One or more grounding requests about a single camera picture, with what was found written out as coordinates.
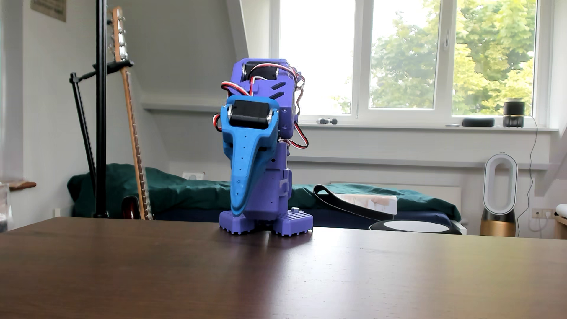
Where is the thin black power cable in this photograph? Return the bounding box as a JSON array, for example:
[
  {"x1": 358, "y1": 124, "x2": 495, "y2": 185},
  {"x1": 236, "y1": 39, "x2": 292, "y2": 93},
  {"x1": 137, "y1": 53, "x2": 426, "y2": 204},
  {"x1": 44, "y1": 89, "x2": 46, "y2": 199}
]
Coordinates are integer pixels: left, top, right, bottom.
[{"x1": 516, "y1": 117, "x2": 539, "y2": 225}]

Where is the brown wooden shelf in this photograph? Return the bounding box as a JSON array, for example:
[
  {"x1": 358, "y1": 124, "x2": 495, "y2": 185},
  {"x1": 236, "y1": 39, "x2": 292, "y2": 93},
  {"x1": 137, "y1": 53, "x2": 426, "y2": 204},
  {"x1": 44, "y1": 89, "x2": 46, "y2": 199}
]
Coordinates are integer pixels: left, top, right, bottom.
[{"x1": 0, "y1": 178, "x2": 37, "y2": 191}]

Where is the red white black servo cable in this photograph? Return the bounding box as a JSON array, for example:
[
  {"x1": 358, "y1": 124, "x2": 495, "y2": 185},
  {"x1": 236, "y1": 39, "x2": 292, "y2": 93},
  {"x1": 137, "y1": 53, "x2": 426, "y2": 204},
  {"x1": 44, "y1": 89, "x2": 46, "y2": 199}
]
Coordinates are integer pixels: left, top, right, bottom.
[
  {"x1": 213, "y1": 81, "x2": 251, "y2": 133},
  {"x1": 249, "y1": 63, "x2": 310, "y2": 150}
]

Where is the white window frame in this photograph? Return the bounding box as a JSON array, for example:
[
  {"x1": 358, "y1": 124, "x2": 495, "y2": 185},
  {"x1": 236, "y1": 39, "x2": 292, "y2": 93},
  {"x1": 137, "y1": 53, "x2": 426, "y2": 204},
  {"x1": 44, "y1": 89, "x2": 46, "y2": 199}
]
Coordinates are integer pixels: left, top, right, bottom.
[{"x1": 269, "y1": 0, "x2": 555, "y2": 130}]

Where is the black cylindrical speaker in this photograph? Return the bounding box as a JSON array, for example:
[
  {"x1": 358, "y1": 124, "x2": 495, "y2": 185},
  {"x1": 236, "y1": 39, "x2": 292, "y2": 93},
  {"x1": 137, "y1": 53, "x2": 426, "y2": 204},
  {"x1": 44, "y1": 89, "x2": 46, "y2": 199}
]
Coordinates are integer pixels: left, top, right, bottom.
[{"x1": 503, "y1": 98, "x2": 526, "y2": 128}]

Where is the white radiator panel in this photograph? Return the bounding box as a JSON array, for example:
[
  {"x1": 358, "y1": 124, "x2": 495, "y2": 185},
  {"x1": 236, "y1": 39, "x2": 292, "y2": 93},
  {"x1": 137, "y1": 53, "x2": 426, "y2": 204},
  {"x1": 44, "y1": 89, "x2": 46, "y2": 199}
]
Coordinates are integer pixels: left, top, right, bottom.
[{"x1": 330, "y1": 182, "x2": 462, "y2": 214}]

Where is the light wooden furniture piece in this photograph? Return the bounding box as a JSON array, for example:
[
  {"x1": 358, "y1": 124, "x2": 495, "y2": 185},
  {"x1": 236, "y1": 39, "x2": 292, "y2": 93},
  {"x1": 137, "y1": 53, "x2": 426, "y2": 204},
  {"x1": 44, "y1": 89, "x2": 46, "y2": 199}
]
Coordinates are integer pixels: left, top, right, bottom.
[{"x1": 554, "y1": 204, "x2": 567, "y2": 240}]

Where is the black flat puck speaker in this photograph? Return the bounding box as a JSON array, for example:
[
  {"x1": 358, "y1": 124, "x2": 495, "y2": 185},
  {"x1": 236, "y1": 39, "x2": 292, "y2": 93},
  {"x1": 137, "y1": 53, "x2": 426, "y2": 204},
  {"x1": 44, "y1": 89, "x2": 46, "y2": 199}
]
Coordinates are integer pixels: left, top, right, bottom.
[{"x1": 462, "y1": 117, "x2": 495, "y2": 128}]

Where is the white and gold bladeless fan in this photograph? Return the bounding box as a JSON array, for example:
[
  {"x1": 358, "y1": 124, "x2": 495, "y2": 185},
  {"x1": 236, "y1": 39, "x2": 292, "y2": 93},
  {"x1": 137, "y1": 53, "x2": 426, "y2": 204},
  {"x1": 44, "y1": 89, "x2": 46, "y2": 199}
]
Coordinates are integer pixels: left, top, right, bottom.
[{"x1": 480, "y1": 153, "x2": 519, "y2": 237}]

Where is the black strap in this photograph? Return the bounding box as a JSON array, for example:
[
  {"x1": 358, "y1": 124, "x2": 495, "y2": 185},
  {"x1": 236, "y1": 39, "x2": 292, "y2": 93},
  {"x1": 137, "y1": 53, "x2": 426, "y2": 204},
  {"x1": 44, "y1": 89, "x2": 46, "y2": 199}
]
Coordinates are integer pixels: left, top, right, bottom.
[{"x1": 313, "y1": 184, "x2": 395, "y2": 221}]

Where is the framed wall picture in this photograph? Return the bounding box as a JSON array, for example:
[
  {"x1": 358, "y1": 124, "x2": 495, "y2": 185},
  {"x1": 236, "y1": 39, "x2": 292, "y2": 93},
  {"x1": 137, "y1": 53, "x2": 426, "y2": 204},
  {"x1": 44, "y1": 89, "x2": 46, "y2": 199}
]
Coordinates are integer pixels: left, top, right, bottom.
[{"x1": 30, "y1": 0, "x2": 67, "y2": 22}]

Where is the black vertical pole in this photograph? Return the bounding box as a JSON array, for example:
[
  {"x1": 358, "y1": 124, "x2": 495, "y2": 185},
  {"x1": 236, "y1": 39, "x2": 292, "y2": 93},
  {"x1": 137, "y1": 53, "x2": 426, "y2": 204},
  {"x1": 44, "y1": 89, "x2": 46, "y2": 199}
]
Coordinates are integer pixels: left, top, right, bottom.
[{"x1": 93, "y1": 0, "x2": 110, "y2": 219}]

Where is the white round disc black rim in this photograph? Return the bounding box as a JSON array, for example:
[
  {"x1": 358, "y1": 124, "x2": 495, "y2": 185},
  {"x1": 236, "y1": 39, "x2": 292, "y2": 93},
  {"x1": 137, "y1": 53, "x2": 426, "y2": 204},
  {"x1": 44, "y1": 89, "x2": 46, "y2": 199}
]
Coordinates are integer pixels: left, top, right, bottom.
[{"x1": 369, "y1": 219, "x2": 464, "y2": 235}]

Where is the wooden neck guitar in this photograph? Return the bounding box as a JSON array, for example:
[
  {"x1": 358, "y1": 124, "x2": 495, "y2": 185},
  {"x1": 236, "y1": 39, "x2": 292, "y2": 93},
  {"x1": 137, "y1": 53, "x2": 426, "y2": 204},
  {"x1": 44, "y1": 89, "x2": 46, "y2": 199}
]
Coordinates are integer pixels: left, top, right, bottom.
[{"x1": 107, "y1": 6, "x2": 154, "y2": 221}]

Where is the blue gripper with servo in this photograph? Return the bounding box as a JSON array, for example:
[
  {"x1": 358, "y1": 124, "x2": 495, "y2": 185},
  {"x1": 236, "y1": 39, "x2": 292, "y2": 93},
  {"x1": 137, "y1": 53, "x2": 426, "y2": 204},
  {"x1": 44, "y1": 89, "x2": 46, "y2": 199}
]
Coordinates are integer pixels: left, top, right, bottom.
[{"x1": 220, "y1": 95, "x2": 281, "y2": 217}]

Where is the black guitar stand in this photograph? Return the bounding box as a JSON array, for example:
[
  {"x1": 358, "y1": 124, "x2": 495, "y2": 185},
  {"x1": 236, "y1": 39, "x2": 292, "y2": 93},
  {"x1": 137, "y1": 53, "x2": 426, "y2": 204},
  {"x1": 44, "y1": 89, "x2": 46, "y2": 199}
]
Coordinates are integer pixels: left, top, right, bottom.
[{"x1": 69, "y1": 60, "x2": 134, "y2": 178}]

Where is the clear glass container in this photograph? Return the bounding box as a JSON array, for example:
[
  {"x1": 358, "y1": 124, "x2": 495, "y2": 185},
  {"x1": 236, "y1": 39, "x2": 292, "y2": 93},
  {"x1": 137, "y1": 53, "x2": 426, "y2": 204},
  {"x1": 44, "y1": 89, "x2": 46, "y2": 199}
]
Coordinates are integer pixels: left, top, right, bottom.
[{"x1": 0, "y1": 184, "x2": 12, "y2": 234}]

